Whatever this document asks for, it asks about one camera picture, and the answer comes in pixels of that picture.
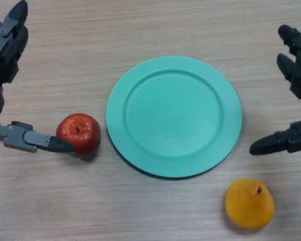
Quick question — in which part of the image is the green plate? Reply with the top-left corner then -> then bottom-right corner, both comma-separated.
105,55 -> 242,179

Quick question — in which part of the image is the red apple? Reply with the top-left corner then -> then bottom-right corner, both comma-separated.
55,113 -> 101,159

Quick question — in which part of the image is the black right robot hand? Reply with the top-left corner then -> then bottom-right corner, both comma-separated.
249,24 -> 301,156

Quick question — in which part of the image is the yellow pear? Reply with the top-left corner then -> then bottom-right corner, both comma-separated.
225,178 -> 275,223

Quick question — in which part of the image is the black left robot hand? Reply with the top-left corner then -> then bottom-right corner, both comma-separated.
0,0 -> 76,154

